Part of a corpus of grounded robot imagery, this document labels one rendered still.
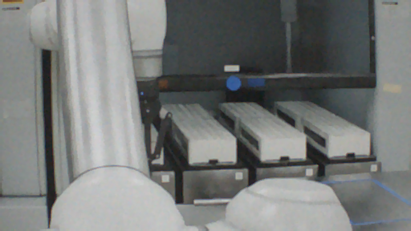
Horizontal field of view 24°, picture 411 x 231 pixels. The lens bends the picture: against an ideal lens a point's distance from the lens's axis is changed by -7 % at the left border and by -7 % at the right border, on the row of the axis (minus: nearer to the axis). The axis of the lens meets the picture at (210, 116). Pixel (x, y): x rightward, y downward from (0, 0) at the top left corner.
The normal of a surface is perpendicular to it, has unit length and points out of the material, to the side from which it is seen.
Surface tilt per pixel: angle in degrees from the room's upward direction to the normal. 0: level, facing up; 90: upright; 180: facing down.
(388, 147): 90
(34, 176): 90
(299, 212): 56
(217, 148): 90
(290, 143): 90
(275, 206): 51
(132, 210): 43
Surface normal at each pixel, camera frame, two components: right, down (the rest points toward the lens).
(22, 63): 0.14, 0.13
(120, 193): 0.22, -0.63
